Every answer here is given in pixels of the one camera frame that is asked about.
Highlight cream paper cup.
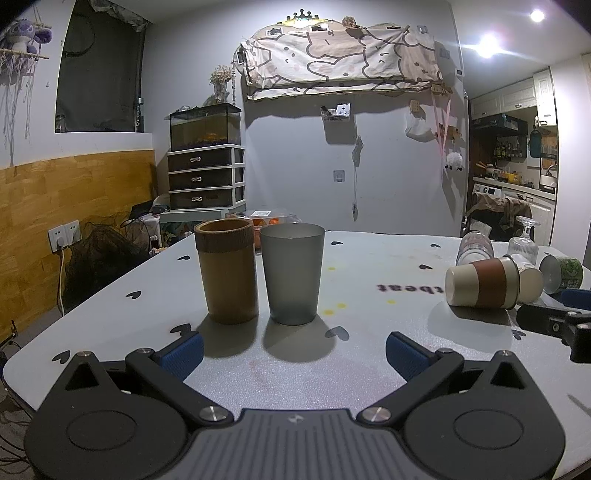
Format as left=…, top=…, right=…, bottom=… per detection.
left=512, top=253, right=545, bottom=304

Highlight clear stemmed glass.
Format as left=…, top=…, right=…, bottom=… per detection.
left=507, top=215, right=541, bottom=267

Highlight dried flower bouquet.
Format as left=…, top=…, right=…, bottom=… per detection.
left=209, top=65, right=235, bottom=105

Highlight white macrame wall hanging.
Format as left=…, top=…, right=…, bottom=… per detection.
left=0, top=46, right=50, bottom=168

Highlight hanging grey cable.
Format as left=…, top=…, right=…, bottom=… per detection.
left=352, top=136, right=366, bottom=220

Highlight dark window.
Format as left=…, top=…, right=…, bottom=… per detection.
left=55, top=0, right=149, bottom=134

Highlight white power cable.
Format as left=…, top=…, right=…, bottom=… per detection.
left=54, top=248, right=66, bottom=318

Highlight gold crown decoration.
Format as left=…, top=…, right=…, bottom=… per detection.
left=284, top=8, right=321, bottom=24

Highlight clear ribbed glass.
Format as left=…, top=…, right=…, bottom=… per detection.
left=455, top=231, right=494, bottom=267

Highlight grey frosted plastic cup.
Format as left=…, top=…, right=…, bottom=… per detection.
left=259, top=223, right=326, bottom=326

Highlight black mesh net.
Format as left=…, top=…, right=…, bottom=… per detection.
left=64, top=220, right=149, bottom=311

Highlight box of oranges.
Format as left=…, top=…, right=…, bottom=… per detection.
left=225, top=209, right=302, bottom=228

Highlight glass fish tank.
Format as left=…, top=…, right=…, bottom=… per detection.
left=169, top=103, right=243, bottom=151

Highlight brown bamboo cup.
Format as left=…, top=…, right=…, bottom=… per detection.
left=193, top=219, right=260, bottom=325

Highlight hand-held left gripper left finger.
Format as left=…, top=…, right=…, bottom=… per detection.
left=62, top=332, right=235, bottom=429

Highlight green printed cup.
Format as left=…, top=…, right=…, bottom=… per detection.
left=539, top=254, right=584, bottom=295

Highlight pink ribbon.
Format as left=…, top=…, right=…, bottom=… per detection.
left=433, top=92, right=452, bottom=163

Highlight white drawer unit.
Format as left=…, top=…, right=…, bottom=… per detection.
left=167, top=144, right=246, bottom=212

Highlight white kitchen cabinets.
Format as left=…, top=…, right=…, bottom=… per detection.
left=470, top=68, right=558, bottom=126

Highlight purple plush toy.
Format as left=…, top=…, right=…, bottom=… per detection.
left=0, top=20, right=52, bottom=62

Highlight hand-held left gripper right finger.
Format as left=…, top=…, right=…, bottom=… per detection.
left=356, top=331, right=528, bottom=425

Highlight white wall power outlet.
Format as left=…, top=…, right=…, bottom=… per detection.
left=47, top=220, right=82, bottom=253

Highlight brown and cream cup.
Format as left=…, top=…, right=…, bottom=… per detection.
left=445, top=256, right=520, bottom=309

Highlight white hanging bag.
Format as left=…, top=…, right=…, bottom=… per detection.
left=405, top=100, right=438, bottom=142

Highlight chair with brown cloth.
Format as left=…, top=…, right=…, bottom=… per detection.
left=465, top=191, right=533, bottom=241

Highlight white washing machine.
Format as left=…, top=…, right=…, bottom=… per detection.
left=471, top=182, right=505, bottom=209

